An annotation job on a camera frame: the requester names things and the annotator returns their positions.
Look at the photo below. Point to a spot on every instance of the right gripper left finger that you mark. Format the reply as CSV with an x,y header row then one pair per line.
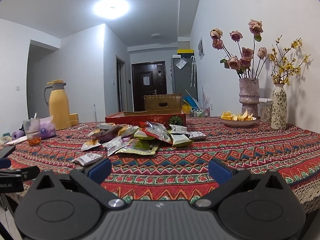
x,y
66,206

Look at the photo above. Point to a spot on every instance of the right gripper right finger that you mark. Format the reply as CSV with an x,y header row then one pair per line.
x,y
252,206

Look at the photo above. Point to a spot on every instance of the white snack packet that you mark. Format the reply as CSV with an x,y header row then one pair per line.
x,y
195,135

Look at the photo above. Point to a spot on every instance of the silver milk candy bag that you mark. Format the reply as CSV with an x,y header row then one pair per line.
x,y
157,131

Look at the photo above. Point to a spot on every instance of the small silver snack packet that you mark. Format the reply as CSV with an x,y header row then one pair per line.
x,y
87,159

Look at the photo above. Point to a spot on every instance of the clear plastic drink cup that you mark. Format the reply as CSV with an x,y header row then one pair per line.
x,y
32,130

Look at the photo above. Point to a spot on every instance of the purple tissue pack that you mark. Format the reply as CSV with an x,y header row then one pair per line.
x,y
47,127

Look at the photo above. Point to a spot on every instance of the yellow thermos jug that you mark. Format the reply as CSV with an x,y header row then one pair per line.
x,y
56,99

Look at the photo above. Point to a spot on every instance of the bowl of orange peels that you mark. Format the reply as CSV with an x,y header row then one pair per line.
x,y
238,120

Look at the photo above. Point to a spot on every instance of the gold edged snack bag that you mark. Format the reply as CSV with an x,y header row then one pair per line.
x,y
140,147

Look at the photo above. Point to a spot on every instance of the patterned red tablecloth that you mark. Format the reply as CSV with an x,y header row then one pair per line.
x,y
182,173

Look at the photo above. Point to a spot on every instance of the clear jar of seeds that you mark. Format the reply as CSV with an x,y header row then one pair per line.
x,y
265,110

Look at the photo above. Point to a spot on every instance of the floral white vase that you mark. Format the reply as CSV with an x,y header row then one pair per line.
x,y
279,107

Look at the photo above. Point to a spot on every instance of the pink textured vase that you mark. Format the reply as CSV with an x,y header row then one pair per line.
x,y
249,95

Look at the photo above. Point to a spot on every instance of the red cardboard tray box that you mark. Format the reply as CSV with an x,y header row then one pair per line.
x,y
165,117

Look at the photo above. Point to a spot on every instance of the brown cardboard box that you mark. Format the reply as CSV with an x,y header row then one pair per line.
x,y
163,102

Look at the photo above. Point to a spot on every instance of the yellow blossom branches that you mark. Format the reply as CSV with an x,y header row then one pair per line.
x,y
287,61

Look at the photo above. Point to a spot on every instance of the dried pink roses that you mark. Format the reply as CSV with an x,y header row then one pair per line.
x,y
250,61

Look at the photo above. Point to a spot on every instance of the grey refrigerator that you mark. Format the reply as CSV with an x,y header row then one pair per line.
x,y
181,77

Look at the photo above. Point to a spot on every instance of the dark entrance door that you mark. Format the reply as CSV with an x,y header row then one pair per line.
x,y
147,79

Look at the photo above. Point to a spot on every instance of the ceiling light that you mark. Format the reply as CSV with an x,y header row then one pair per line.
x,y
111,9

